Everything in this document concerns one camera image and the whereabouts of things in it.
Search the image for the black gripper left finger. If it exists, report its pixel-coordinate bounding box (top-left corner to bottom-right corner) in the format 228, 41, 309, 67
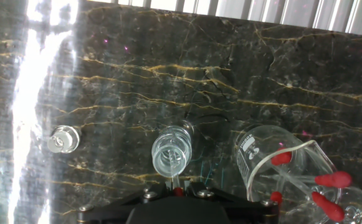
76, 181, 173, 224

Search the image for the black gold veined marble mat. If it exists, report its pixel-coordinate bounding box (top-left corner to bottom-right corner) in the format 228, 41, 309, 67
0, 0, 362, 224

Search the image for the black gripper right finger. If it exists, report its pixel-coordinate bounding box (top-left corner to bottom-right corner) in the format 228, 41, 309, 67
184, 181, 281, 224

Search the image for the clear glass bottle stopper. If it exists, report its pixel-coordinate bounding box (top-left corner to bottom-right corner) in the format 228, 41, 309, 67
46, 124, 82, 154

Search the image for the small clear glass bottle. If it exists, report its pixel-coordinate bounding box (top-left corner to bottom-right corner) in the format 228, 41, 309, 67
150, 122, 196, 179

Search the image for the glass beaker white print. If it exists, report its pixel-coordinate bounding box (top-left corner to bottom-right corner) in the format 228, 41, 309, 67
234, 124, 346, 224

